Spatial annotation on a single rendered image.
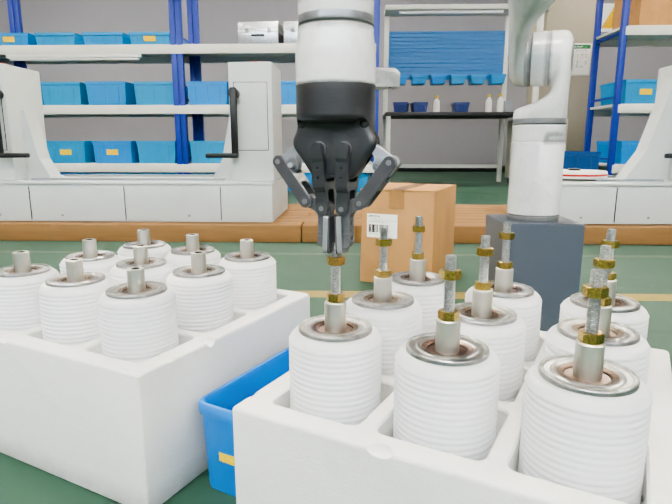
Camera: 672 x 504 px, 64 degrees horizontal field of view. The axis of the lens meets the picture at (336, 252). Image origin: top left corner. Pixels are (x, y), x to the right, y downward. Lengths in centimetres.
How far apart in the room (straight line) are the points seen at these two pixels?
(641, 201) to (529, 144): 180
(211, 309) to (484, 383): 44
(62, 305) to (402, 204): 111
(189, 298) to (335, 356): 33
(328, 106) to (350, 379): 26
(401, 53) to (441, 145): 273
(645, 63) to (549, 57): 890
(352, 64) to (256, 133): 209
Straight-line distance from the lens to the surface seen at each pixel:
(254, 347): 83
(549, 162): 103
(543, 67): 104
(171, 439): 74
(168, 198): 263
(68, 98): 580
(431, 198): 164
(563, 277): 104
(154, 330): 72
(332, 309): 54
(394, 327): 62
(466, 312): 63
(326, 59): 50
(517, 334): 60
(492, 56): 667
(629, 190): 276
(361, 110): 50
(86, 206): 279
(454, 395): 48
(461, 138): 897
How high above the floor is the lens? 44
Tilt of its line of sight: 11 degrees down
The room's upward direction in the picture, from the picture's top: straight up
